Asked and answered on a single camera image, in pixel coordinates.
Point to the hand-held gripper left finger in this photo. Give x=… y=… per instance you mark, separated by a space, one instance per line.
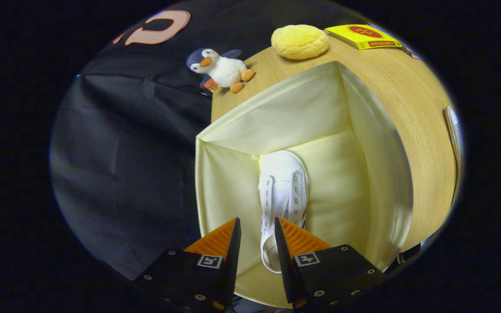
x=232 y=261

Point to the yellow book with red label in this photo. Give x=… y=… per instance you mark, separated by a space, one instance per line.
x=363 y=35

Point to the penguin plush toy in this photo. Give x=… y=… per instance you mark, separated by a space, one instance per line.
x=226 y=69

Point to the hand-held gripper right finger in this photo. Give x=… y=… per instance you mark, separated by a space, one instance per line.
x=286 y=265

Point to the white shoe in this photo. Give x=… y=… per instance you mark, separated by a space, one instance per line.
x=283 y=182
x=455 y=139

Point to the black backdrop cloth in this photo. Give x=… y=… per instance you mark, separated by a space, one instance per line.
x=115 y=152

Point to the yellow round plush bun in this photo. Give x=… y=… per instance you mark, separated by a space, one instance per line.
x=299 y=41

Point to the cream fabric storage box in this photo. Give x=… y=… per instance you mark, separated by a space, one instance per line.
x=342 y=195

